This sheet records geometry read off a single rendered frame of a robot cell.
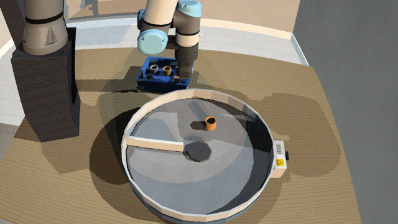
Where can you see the blue open-top crate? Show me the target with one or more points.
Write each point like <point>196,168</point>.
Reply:
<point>159,82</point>

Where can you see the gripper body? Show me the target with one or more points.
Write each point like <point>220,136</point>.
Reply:
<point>186,51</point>

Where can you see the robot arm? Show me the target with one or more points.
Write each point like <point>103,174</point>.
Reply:
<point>45,29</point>

